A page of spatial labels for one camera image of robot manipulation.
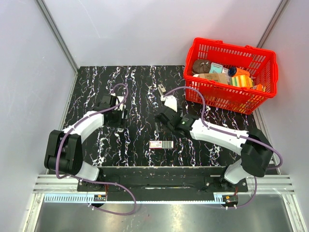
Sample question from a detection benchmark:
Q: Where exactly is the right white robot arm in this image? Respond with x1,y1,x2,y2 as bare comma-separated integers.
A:
155,106,273,191

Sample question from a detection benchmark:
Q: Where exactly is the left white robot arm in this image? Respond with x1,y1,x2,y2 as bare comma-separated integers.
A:
44,94,127,191

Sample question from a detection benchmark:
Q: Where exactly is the staple box with staples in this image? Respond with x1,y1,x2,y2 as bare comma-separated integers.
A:
149,141,174,149

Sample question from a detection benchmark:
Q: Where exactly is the cardboard box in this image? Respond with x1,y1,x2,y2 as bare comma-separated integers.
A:
193,73,230,85

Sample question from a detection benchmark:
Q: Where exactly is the brown round object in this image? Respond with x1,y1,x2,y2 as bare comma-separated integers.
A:
192,59,211,74

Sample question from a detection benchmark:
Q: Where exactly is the teal small box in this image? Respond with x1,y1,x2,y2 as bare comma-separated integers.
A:
209,62,223,73

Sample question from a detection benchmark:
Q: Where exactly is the red plastic basket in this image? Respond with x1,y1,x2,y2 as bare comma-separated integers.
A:
183,38,279,115

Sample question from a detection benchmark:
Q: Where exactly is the orange bottle blue cap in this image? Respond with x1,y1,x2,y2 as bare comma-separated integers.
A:
228,66,251,77

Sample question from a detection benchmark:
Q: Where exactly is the yellow green sponge pack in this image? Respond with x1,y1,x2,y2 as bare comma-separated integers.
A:
230,75,253,88

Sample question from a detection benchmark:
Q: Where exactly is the orange small package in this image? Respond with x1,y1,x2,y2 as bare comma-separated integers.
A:
251,84,266,92

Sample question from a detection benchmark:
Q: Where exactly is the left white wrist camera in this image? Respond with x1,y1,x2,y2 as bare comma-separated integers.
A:
114,96,126,111

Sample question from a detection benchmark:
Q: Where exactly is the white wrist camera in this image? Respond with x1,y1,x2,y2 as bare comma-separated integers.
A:
160,95,178,112
114,96,126,111

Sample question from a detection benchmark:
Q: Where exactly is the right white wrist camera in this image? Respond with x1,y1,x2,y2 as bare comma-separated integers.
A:
160,95,178,112

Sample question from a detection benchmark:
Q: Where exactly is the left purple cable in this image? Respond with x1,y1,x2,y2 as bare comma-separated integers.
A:
55,83,137,215

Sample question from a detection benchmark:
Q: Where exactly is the purple cable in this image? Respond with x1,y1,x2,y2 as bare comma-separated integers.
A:
164,86,283,210
55,83,137,215

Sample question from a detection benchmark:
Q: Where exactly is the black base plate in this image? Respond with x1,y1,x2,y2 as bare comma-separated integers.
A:
77,166,249,201

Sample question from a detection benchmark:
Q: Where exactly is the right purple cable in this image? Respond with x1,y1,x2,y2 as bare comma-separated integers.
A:
164,86,283,210

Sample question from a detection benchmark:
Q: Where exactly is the aluminium rail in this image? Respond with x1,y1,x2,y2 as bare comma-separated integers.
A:
33,175,294,204

